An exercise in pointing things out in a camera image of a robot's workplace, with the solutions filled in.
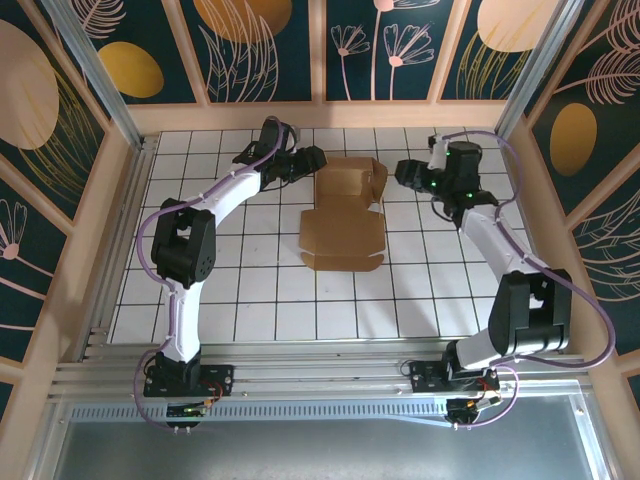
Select brown cardboard box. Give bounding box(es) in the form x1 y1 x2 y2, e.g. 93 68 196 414
298 155 389 274

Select teal golden circle leaf panel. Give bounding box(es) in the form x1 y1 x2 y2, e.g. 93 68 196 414
177 0 315 106

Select teal golden oval leaf panel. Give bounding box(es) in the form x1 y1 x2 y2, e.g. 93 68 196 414
64 0 201 107

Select aluminium mounting rail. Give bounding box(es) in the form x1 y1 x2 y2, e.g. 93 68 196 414
49 339 594 401

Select small circuit board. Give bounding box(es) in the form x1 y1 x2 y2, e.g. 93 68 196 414
446 397 503 427
166 402 210 420

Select grey metal sheet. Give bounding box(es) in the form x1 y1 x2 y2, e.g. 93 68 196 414
29 394 621 480

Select teal golden oval feather panel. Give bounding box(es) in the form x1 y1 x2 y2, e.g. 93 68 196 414
522 0 640 219

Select aluminium side rail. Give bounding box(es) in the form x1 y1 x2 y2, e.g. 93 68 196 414
79 132 160 361

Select teal feather wall panel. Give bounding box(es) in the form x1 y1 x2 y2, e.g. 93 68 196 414
564 169 640 359

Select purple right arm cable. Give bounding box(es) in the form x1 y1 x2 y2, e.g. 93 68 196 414
434 128 617 431

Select teal flower wall panel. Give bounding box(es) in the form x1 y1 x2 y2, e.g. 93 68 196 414
0 149 76 369
323 0 469 105

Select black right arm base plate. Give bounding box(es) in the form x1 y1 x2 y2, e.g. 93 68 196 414
409 359 501 396

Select slotted grey cable duct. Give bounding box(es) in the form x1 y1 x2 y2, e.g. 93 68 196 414
64 403 589 427

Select teal pale circle wall panel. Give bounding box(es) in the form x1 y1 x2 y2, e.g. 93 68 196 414
0 0 112 224
437 0 574 104

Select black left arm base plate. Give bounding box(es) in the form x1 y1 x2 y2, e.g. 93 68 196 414
143 363 236 397

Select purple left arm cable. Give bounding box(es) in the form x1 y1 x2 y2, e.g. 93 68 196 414
133 115 296 434

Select aluminium corner post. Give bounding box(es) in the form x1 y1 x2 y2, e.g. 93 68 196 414
42 0 147 151
494 0 587 147

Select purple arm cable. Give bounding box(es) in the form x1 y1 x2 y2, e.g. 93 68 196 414
133 115 296 434
434 128 617 431

